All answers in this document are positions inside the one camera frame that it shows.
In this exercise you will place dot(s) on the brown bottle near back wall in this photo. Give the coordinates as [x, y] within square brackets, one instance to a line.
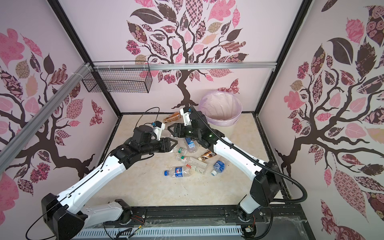
[172, 118]

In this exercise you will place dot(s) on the white bin with purple liner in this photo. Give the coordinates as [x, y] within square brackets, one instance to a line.
[221, 108]

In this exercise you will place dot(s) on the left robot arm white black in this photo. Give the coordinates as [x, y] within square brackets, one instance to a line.
[66, 215]

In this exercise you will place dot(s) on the brown gold coffee bottle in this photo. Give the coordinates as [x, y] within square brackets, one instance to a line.
[207, 155]

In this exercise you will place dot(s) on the black wire basket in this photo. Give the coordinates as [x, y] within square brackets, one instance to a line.
[119, 77]

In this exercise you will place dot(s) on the clear bottle blue label cap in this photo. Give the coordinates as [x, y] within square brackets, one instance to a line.
[191, 146]

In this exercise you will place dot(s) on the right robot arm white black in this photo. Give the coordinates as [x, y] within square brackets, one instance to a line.
[266, 182]

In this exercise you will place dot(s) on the pepsi bottle blue cap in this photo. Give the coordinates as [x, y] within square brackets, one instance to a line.
[177, 172]

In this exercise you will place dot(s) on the small clear bottle green cap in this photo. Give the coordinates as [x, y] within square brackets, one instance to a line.
[182, 151]

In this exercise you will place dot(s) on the aluminium rail left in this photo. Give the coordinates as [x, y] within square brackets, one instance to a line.
[12, 149]

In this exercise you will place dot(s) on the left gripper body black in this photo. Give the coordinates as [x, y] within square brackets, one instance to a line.
[155, 146]

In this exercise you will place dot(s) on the white slotted cable duct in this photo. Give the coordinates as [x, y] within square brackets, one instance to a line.
[158, 232]

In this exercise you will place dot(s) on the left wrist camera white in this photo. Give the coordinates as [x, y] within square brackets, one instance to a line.
[158, 127]

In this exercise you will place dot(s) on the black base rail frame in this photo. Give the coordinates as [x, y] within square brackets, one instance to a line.
[277, 222]

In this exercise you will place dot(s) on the aluminium rail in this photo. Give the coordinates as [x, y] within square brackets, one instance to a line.
[198, 66]
[12, 149]

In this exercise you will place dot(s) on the blue label white cap bottle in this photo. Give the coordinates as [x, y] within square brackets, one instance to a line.
[218, 168]

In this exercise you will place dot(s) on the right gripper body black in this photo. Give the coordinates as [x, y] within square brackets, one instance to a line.
[190, 132]

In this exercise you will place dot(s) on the aluminium rail back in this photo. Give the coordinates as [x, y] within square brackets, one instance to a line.
[198, 66]

